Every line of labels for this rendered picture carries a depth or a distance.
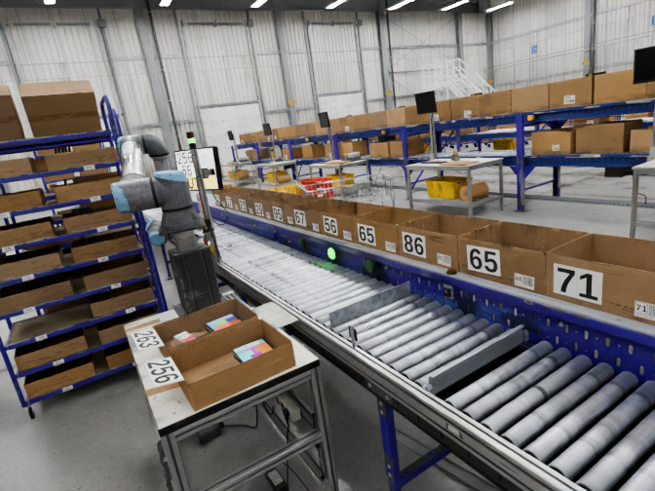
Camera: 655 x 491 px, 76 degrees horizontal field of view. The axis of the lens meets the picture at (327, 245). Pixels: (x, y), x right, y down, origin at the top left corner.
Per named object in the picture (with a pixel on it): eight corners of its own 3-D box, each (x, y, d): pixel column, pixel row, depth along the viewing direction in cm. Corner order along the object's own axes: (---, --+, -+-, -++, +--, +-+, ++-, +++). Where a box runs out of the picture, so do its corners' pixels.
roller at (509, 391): (467, 433, 119) (454, 418, 122) (570, 361, 144) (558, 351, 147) (473, 424, 116) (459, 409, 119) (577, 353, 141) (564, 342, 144)
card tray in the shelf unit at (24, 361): (19, 371, 270) (13, 358, 267) (21, 354, 295) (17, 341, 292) (88, 348, 289) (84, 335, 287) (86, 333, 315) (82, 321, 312)
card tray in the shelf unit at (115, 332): (100, 344, 292) (96, 331, 289) (97, 330, 318) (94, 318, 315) (161, 324, 312) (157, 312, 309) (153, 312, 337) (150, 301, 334)
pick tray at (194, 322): (157, 346, 185) (151, 325, 183) (238, 317, 204) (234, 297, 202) (173, 372, 162) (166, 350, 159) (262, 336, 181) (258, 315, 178)
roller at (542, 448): (528, 474, 103) (514, 455, 106) (633, 387, 128) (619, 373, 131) (540, 469, 100) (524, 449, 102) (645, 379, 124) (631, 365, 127)
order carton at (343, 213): (321, 235, 283) (318, 210, 278) (357, 225, 297) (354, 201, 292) (355, 245, 250) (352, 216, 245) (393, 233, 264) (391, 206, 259)
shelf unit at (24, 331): (27, 423, 273) (-97, 108, 220) (32, 389, 314) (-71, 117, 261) (179, 364, 319) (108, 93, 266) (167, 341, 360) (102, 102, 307)
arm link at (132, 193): (149, 186, 192) (142, 127, 248) (108, 193, 187) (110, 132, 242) (157, 214, 202) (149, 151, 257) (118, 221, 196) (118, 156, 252)
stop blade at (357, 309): (331, 330, 183) (328, 312, 181) (410, 297, 205) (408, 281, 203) (331, 331, 183) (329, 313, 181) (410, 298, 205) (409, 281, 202)
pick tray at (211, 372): (173, 376, 159) (167, 353, 157) (265, 339, 178) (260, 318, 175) (194, 412, 136) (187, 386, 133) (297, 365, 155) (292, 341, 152)
